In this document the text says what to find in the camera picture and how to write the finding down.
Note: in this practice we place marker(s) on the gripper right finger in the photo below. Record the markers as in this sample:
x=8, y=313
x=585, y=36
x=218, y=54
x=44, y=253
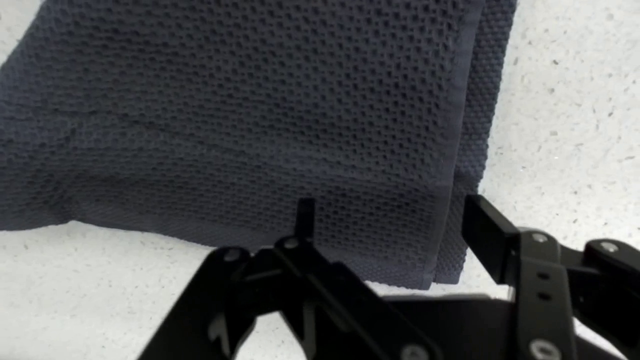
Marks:
x=545, y=280

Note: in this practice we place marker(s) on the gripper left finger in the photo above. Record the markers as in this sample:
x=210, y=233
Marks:
x=310, y=295

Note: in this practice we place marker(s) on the dark grey waffle towel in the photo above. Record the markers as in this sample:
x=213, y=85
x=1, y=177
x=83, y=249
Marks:
x=240, y=125

